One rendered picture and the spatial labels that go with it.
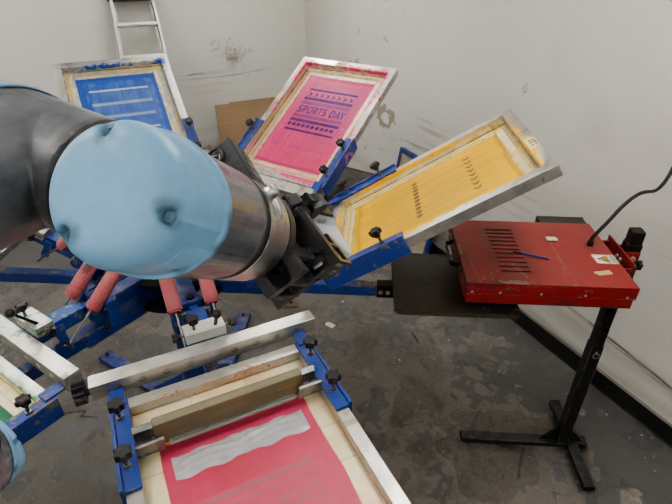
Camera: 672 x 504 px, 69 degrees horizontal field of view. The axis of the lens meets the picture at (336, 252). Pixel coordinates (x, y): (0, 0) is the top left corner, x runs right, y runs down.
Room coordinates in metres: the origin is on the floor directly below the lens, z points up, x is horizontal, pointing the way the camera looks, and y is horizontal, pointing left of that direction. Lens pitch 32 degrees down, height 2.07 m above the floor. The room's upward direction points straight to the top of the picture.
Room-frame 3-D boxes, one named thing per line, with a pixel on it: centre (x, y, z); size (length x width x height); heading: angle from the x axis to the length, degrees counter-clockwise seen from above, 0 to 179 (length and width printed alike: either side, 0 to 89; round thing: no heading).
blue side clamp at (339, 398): (1.06, 0.04, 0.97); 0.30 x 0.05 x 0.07; 26
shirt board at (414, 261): (1.62, -0.02, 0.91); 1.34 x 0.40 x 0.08; 86
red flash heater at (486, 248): (1.57, -0.76, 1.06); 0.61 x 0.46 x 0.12; 86
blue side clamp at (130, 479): (0.81, 0.54, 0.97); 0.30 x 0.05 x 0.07; 26
